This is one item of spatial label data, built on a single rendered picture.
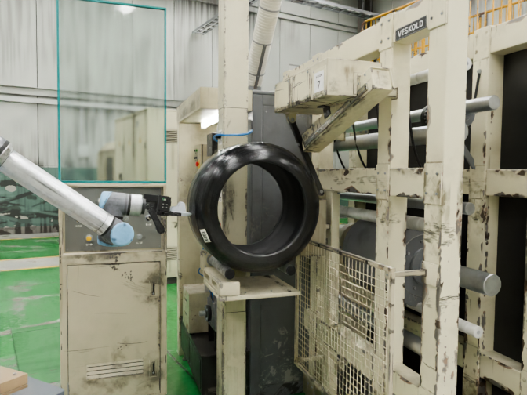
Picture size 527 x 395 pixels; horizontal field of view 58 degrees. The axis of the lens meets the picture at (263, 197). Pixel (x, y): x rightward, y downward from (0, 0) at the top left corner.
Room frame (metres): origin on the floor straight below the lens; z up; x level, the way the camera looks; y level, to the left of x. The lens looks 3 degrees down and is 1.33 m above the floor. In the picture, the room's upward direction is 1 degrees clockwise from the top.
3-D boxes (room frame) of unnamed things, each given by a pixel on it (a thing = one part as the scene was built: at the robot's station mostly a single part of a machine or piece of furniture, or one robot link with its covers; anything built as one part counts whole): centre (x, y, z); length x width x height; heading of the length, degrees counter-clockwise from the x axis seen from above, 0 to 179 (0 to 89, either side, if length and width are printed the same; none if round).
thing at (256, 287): (2.21, 0.06, 0.80); 0.37 x 0.36 x 0.02; 108
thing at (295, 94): (2.18, -0.26, 1.71); 0.61 x 0.25 x 0.15; 18
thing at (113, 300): (2.69, 0.85, 0.63); 0.56 x 0.41 x 1.27; 108
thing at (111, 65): (2.54, 0.80, 1.74); 0.55 x 0.02 x 0.95; 108
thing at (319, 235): (2.54, -0.23, 1.05); 0.20 x 0.15 x 0.30; 18
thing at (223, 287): (2.17, 0.19, 0.83); 0.36 x 0.09 x 0.06; 18
